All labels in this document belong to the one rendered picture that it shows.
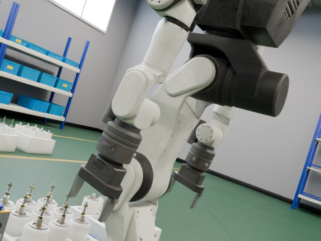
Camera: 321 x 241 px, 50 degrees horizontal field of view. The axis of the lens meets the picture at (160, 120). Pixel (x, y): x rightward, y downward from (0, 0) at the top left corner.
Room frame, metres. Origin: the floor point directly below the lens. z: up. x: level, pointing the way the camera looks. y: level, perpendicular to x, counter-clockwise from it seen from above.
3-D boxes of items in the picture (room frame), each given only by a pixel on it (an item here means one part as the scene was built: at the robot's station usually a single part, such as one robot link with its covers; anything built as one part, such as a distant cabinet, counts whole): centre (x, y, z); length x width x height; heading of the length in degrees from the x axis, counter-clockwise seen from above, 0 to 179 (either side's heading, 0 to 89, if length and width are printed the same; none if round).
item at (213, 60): (0.98, -0.10, 0.94); 0.14 x 0.13 x 0.12; 150
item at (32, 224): (1.36, 0.34, 0.25); 0.08 x 0.08 x 0.01
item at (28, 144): (4.12, 1.41, 0.09); 0.39 x 0.39 x 0.18; 62
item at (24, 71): (6.46, 2.73, 0.90); 0.50 x 0.38 x 0.21; 59
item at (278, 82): (0.95, -0.16, 0.97); 0.28 x 0.13 x 0.18; 60
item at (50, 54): (6.83, 2.52, 1.38); 0.50 x 0.38 x 0.11; 59
